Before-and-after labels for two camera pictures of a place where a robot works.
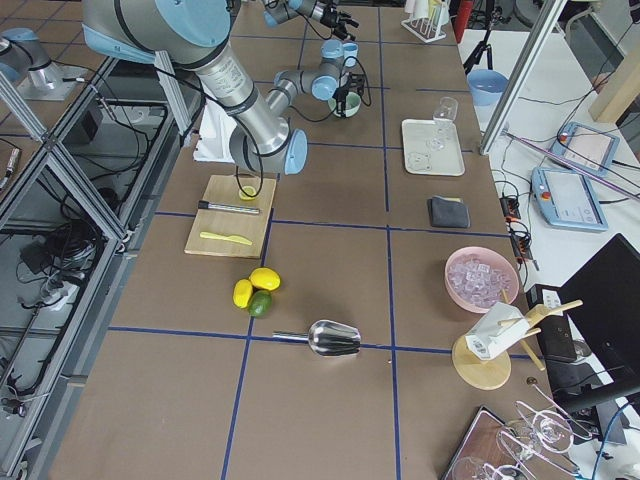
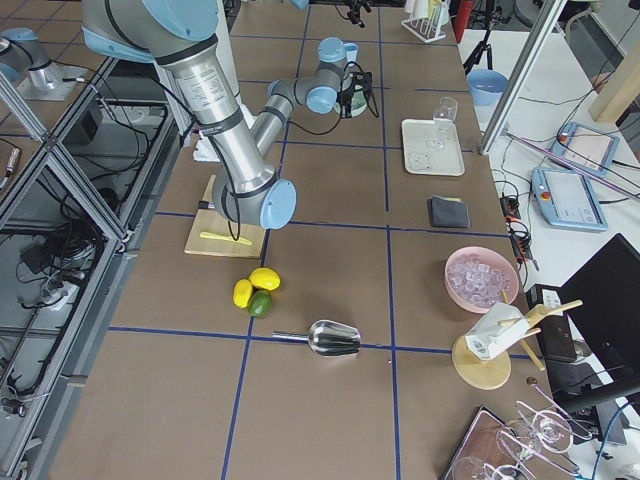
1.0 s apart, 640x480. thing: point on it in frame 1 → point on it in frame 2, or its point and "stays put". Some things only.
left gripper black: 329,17 → 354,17
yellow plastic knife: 231,237 stays put
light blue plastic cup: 350,50 stays put
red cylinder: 462,18 stays put
